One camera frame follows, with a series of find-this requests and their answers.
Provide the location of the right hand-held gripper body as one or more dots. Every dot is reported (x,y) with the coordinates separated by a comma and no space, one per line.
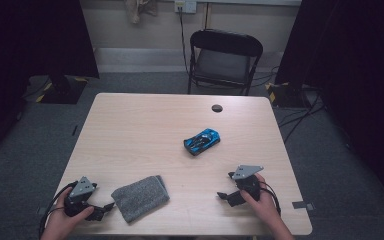
(246,171)

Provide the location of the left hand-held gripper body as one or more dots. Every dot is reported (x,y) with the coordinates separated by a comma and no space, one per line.
(80,190)

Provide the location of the grey towel cloth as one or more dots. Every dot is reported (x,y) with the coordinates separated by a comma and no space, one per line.
(140,198)

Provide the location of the blue toy car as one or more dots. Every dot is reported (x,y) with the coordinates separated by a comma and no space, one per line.
(202,141)

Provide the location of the person's right hand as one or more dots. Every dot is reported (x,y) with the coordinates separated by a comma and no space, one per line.
(266,210)

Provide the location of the person's left hand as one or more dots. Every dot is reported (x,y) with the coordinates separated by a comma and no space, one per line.
(60,221)

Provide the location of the grey tape strip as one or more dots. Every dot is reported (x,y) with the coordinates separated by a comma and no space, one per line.
(301,205)
(41,211)

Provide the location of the black stand base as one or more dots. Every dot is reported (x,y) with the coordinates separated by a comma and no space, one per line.
(63,93)
(286,96)

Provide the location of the black folding chair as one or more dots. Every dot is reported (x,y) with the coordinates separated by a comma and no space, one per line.
(226,43)

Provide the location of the black curtain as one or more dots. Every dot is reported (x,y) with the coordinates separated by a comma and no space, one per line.
(356,66)
(30,40)

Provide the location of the thin brown pole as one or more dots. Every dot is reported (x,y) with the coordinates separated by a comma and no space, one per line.
(207,16)

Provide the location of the beige hanging cloth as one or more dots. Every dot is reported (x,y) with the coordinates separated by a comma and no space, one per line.
(136,10)

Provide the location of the white wall socket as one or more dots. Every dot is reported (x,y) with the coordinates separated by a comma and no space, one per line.
(188,6)

